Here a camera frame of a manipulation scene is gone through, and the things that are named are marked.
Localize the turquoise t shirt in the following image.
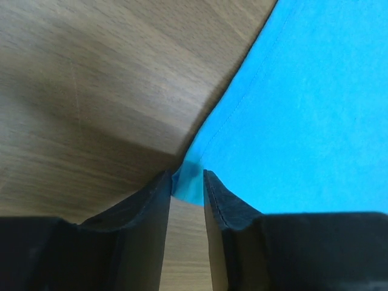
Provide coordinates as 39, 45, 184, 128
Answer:
172, 1, 387, 213

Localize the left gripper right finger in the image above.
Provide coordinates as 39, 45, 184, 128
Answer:
203, 170, 387, 290

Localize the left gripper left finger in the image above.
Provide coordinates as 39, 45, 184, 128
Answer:
1, 172, 172, 290

